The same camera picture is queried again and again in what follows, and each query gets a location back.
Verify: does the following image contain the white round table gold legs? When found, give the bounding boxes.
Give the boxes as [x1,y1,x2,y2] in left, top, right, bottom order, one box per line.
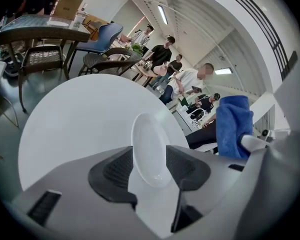
[17,73,206,238]

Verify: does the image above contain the white paper cup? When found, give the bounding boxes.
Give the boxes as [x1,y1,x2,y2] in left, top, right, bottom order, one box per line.
[73,15,86,30]

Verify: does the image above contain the light wooden table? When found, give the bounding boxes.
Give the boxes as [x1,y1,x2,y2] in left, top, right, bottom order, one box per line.
[109,40,157,88]

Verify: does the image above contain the black glass-top table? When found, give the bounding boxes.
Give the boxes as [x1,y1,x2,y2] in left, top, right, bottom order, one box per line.
[0,15,91,114]

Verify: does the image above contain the black balcony railing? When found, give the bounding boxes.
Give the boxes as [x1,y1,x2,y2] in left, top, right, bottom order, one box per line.
[212,0,299,82]

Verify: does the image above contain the blue cloth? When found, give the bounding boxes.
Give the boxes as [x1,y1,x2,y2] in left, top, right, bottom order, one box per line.
[215,95,255,160]

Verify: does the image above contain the long ceiling strip light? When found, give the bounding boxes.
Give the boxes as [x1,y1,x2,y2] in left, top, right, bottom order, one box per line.
[213,67,234,76]
[157,4,169,26]

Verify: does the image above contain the blue plastic chair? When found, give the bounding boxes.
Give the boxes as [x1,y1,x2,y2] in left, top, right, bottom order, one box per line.
[69,22,124,60]

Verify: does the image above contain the white side plate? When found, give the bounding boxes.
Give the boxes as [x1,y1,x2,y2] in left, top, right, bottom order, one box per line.
[46,20,70,28]

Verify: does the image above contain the green potted plant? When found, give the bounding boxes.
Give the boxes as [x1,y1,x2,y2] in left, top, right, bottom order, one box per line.
[130,43,145,57]

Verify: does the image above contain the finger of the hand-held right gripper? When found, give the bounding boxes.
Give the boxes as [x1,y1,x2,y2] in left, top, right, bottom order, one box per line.
[240,133,272,153]

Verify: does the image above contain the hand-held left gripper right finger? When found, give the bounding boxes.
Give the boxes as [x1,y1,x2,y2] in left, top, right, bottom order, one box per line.
[164,144,250,235]

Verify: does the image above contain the tall cardboard box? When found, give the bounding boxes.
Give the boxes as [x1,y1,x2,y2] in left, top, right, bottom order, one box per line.
[52,0,85,21]

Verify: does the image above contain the brown wicker chair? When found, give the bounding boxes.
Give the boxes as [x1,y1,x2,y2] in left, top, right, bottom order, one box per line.
[77,47,143,79]

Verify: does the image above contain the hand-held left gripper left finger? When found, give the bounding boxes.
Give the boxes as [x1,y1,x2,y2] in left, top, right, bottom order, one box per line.
[4,145,166,240]

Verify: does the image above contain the pink bucket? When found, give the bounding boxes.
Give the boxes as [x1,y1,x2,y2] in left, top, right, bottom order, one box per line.
[153,63,169,76]

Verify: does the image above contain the white curved faucet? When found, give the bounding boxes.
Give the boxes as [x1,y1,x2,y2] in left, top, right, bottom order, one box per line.
[189,108,206,123]

